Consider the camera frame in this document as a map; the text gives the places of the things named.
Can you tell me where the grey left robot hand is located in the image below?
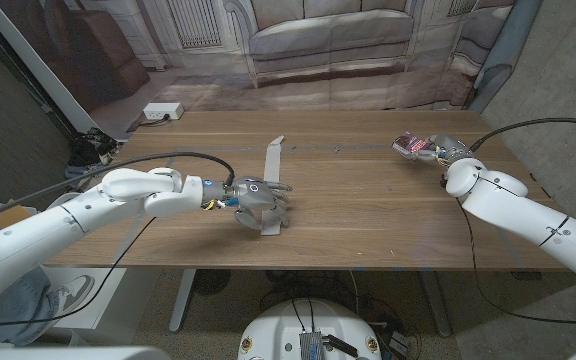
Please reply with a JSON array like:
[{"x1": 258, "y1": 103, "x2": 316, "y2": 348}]
[{"x1": 202, "y1": 174, "x2": 294, "y2": 232}]

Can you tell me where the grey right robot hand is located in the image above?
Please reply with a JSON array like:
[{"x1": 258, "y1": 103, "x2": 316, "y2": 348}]
[{"x1": 411, "y1": 133, "x2": 474, "y2": 167}]

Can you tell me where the purple Jell-O box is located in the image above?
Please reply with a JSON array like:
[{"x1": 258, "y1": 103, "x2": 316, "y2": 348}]
[{"x1": 391, "y1": 131, "x2": 432, "y2": 160}]

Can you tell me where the white bandage strip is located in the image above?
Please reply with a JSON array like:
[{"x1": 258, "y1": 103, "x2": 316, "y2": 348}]
[{"x1": 260, "y1": 135, "x2": 286, "y2": 236}]

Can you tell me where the black round fan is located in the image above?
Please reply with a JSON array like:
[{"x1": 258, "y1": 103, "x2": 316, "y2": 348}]
[{"x1": 191, "y1": 269, "x2": 232, "y2": 297}]

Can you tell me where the blue grey rolled fabric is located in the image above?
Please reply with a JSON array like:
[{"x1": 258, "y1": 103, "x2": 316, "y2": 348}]
[{"x1": 467, "y1": 0, "x2": 543, "y2": 114}]

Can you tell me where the white table leg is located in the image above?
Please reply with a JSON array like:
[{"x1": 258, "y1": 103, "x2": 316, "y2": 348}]
[
  {"x1": 168, "y1": 269, "x2": 197, "y2": 334},
  {"x1": 420, "y1": 271, "x2": 453, "y2": 338}
]

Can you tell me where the white power strip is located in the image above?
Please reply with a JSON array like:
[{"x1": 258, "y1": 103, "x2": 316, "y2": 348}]
[{"x1": 142, "y1": 102, "x2": 185, "y2": 121}]

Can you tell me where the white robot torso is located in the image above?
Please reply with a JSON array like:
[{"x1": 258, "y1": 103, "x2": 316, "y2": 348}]
[{"x1": 236, "y1": 298, "x2": 384, "y2": 360}]

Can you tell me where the grey finned electronics box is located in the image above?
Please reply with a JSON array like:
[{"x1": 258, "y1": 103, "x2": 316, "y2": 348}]
[{"x1": 299, "y1": 331, "x2": 325, "y2": 360}]

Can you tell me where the printed sofa room backdrop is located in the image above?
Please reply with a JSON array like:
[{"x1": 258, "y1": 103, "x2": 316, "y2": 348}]
[{"x1": 0, "y1": 0, "x2": 519, "y2": 134}]

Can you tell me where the small power adapter box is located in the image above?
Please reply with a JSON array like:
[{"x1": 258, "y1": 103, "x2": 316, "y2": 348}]
[{"x1": 386, "y1": 331, "x2": 412, "y2": 357}]

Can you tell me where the yellow paper envelope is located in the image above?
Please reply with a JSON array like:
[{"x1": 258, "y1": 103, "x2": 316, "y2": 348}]
[{"x1": 0, "y1": 204, "x2": 34, "y2": 229}]

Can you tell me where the person in blue jeans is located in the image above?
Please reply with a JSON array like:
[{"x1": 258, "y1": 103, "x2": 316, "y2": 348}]
[{"x1": 0, "y1": 267, "x2": 97, "y2": 347}]

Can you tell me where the white slanted beam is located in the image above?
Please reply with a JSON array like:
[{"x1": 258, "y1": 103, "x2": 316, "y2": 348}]
[{"x1": 0, "y1": 0, "x2": 119, "y2": 135}]

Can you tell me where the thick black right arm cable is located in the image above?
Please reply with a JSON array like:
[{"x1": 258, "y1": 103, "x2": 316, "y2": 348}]
[{"x1": 470, "y1": 117, "x2": 576, "y2": 153}]

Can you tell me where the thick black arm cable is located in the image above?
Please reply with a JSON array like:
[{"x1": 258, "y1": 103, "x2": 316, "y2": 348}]
[
  {"x1": 0, "y1": 151, "x2": 237, "y2": 227},
  {"x1": 470, "y1": 117, "x2": 576, "y2": 153}
]

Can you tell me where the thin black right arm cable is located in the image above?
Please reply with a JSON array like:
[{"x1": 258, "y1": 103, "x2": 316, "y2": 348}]
[{"x1": 455, "y1": 197, "x2": 576, "y2": 329}]

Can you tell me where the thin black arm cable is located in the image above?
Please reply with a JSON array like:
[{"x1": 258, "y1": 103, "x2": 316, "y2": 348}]
[
  {"x1": 455, "y1": 197, "x2": 576, "y2": 329},
  {"x1": 0, "y1": 215, "x2": 158, "y2": 331}
]

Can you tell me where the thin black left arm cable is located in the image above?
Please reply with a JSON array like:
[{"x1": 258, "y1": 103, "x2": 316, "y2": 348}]
[{"x1": 0, "y1": 215, "x2": 158, "y2": 331}]

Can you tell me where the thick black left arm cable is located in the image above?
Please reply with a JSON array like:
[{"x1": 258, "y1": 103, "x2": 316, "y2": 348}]
[{"x1": 0, "y1": 151, "x2": 237, "y2": 227}]

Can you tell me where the black tangled cable pile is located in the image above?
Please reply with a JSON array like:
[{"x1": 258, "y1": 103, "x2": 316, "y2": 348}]
[{"x1": 67, "y1": 127, "x2": 119, "y2": 169}]

